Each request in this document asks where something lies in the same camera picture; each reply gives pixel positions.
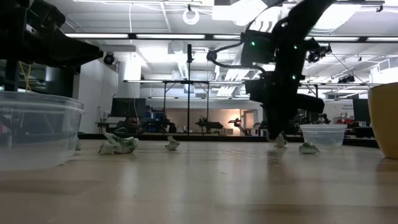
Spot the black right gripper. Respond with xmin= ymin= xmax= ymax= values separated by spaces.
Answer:
xmin=244 ymin=71 xmax=326 ymax=141

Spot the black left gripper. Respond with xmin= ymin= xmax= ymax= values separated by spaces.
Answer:
xmin=67 ymin=37 xmax=104 ymax=68

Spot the large green-white sweetener packet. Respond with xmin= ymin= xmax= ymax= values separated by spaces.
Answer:
xmin=98 ymin=129 xmax=140 ymax=156

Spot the small clear plastic bin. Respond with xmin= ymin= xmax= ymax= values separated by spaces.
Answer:
xmin=300 ymin=124 xmax=348 ymax=147

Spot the black computer monitor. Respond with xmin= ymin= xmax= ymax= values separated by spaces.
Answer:
xmin=110 ymin=97 xmax=147 ymax=119
xmin=352 ymin=98 xmax=371 ymax=124

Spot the clear glass cup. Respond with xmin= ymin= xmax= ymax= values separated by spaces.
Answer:
xmin=0 ymin=90 xmax=85 ymax=171

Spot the black tripod stand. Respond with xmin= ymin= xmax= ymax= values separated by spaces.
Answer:
xmin=185 ymin=43 xmax=195 ymax=136

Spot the yellow mug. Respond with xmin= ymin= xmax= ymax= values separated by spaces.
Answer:
xmin=368 ymin=82 xmax=398 ymax=160

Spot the round black ceiling camera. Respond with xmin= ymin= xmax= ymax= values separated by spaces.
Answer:
xmin=103 ymin=52 xmax=116 ymax=66

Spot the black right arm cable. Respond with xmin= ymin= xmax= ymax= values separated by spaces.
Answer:
xmin=206 ymin=42 xmax=269 ymax=77

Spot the black background workstation frame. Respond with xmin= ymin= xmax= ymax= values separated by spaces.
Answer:
xmin=162 ymin=79 xmax=210 ymax=135

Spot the white ring light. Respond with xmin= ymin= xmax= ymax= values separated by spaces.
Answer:
xmin=182 ymin=7 xmax=200 ymax=26

